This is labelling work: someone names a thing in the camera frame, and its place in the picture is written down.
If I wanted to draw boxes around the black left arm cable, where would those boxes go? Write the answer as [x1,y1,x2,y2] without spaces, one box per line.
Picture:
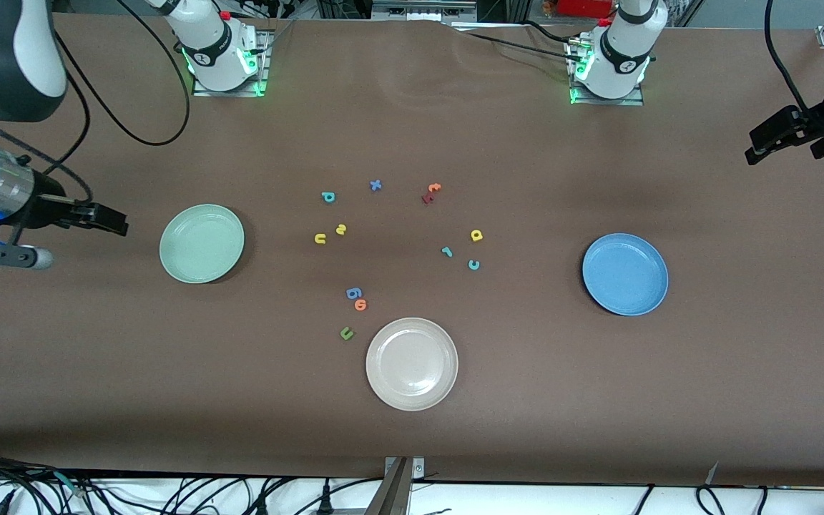
[762,0,810,115]

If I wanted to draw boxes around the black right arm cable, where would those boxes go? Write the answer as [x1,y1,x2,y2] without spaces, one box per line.
[0,0,191,215]

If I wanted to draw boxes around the brown table cover sheet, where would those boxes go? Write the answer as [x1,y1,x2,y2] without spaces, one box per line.
[0,11,824,487]

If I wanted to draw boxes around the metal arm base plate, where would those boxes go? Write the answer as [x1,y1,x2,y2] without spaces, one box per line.
[566,36,646,107]
[192,30,274,98]

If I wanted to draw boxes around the black cable loop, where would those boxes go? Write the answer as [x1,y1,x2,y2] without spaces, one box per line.
[695,485,726,515]

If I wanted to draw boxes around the metal table bracket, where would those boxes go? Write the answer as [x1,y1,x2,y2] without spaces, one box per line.
[363,456,427,515]

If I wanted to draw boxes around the beige plate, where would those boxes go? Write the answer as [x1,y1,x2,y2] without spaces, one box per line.
[366,318,459,412]

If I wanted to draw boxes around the black cable on table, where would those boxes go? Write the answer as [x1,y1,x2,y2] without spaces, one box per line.
[519,20,577,44]
[451,27,586,64]

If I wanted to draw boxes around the green plate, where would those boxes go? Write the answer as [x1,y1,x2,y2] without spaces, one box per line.
[160,204,246,285]

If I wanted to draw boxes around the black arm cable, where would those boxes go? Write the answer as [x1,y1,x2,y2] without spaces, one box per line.
[762,0,810,115]
[0,0,191,215]

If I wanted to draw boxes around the blue plate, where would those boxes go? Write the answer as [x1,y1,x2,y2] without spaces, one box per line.
[582,233,670,317]

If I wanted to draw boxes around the red box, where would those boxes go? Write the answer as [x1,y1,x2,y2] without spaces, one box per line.
[555,0,617,19]

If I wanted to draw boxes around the grey device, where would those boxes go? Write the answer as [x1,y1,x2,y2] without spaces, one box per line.
[371,0,479,22]

